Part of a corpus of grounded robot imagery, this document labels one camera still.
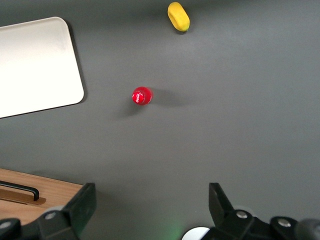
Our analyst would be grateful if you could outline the wooden drawer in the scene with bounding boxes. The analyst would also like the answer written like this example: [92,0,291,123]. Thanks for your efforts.
[0,177,76,226]

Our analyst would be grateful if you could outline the yellow toy fruit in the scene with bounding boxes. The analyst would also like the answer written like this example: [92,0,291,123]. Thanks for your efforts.
[167,1,191,33]

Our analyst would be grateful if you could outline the beige plastic tray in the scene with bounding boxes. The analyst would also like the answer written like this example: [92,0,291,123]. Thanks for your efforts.
[0,16,85,119]

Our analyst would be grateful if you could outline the red cola bottle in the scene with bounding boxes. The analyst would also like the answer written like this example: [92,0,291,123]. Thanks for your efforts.
[131,86,154,107]

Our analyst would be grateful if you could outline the black metal drawer handle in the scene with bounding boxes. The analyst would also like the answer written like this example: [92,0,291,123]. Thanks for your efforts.
[0,179,40,202]

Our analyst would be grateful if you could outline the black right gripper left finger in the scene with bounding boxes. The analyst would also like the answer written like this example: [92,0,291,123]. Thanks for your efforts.
[0,182,97,240]

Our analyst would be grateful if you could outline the wooden drawer cabinet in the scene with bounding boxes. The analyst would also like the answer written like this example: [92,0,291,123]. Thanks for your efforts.
[0,167,85,226]

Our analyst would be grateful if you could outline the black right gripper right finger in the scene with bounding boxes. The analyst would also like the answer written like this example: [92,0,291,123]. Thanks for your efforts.
[208,182,305,240]

